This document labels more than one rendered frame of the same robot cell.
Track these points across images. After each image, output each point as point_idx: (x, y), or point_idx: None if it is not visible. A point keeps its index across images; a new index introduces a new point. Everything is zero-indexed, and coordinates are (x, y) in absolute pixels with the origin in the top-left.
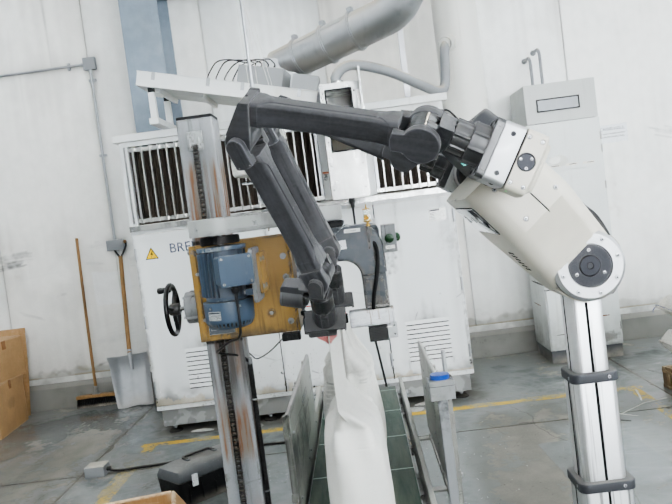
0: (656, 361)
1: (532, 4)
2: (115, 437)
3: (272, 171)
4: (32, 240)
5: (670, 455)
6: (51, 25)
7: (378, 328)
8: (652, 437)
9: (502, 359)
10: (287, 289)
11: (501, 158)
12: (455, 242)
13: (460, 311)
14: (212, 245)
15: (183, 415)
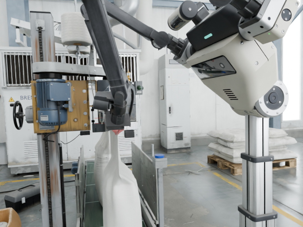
0: (201, 153)
1: (168, 27)
2: None
3: (103, 7)
4: None
5: (218, 188)
6: None
7: (130, 131)
8: (209, 181)
9: (149, 151)
10: (98, 97)
11: (273, 9)
12: (139, 106)
13: (139, 132)
14: (46, 77)
15: (20, 169)
